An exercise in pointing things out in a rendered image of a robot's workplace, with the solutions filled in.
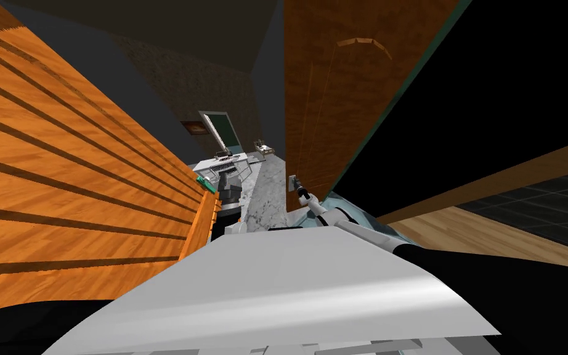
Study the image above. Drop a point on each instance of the window with pale frame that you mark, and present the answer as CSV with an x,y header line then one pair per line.
x,y
222,130

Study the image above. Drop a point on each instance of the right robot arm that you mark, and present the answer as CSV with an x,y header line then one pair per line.
x,y
510,296

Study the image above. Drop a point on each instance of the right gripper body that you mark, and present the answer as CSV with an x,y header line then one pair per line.
x,y
303,193

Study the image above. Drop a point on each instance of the orange wooden drawer cabinet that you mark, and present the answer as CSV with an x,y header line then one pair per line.
x,y
67,187

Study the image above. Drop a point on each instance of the brown picture on wall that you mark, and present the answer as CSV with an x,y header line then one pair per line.
x,y
195,127

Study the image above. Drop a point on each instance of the brown wooden door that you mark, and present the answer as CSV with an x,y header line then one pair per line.
x,y
343,123

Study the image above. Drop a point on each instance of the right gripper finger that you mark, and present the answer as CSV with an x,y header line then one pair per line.
x,y
293,182

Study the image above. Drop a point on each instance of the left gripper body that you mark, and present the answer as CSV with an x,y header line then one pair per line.
x,y
229,186

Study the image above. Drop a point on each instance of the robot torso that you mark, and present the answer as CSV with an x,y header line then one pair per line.
x,y
274,291

